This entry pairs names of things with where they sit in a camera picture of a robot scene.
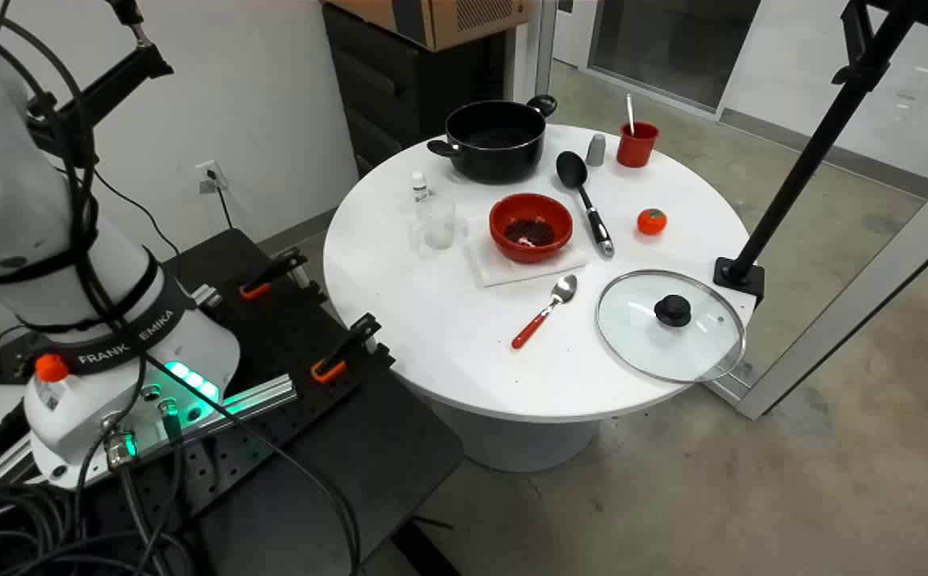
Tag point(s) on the white utensil in cup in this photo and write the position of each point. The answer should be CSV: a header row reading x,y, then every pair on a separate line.
x,y
628,112

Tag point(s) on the white table pedestal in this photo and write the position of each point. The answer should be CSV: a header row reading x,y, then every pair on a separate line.
x,y
518,442

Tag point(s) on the white cutting board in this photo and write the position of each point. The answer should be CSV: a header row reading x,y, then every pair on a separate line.
x,y
485,274

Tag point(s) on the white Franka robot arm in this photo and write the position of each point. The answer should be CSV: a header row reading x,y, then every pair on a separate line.
x,y
6,160

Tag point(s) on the clear glass measuring cup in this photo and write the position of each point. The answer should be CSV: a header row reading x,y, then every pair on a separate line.
x,y
439,228

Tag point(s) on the white wall outlet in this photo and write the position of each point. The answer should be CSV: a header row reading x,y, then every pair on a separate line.
x,y
209,177

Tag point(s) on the red bowl with beans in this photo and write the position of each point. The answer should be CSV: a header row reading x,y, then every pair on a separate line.
x,y
507,215

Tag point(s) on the black camera tripod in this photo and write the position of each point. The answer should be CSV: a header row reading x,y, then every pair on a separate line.
x,y
806,160

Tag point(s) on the aluminium rail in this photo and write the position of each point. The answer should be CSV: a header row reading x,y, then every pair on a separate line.
x,y
260,398

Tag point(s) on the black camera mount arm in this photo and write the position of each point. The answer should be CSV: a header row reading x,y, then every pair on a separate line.
x,y
113,80

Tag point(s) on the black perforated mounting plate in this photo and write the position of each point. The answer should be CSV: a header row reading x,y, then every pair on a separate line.
x,y
380,457

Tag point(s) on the black orange-tipped clamp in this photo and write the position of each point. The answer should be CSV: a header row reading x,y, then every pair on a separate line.
x,y
341,354
268,279

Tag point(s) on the orange robot base button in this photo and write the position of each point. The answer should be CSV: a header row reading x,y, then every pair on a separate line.
x,y
54,370

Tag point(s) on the grey salt shaker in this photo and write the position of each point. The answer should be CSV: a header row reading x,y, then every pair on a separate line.
x,y
598,152

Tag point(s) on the black serving ladle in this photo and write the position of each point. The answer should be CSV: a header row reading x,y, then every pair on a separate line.
x,y
572,166

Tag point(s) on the orange toy tomato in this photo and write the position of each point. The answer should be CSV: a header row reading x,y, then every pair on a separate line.
x,y
650,223

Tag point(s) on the red cup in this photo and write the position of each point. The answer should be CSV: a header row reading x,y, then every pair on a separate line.
x,y
638,148

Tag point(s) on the black cooking pot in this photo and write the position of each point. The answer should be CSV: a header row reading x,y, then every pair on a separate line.
x,y
496,160

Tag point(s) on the cardboard box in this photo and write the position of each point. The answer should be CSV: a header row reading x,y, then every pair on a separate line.
x,y
452,20

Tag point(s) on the glass pot lid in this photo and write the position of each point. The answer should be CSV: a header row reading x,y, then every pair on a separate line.
x,y
635,341

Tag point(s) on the grey metal door frame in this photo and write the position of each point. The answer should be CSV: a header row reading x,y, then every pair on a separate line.
x,y
859,289

